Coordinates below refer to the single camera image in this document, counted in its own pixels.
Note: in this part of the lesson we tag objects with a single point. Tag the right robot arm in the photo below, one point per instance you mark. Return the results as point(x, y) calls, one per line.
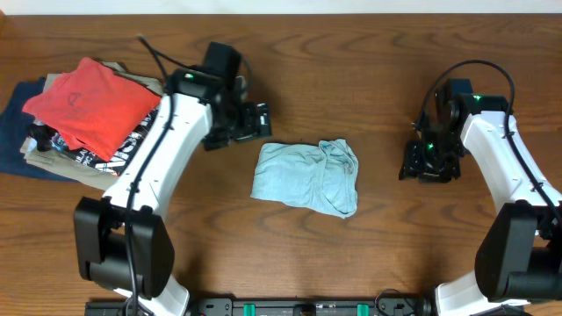
point(519, 261)

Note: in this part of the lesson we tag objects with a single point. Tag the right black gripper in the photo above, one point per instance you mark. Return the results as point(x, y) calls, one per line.
point(428, 167)

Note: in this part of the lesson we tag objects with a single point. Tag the red folded shirt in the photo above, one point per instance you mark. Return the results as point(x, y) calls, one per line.
point(93, 108)

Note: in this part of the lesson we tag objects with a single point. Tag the khaki folded garment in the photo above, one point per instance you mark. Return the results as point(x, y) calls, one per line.
point(86, 168)

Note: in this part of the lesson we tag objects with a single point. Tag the navy blue folded garment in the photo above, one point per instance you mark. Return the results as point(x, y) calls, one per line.
point(13, 133)

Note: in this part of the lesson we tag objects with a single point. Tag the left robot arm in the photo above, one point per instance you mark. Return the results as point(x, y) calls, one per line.
point(121, 239)

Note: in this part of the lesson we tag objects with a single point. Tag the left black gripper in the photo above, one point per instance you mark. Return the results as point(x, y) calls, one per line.
point(253, 123)

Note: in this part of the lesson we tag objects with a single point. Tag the light blue t-shirt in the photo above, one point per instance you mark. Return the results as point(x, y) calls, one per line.
point(321, 178)

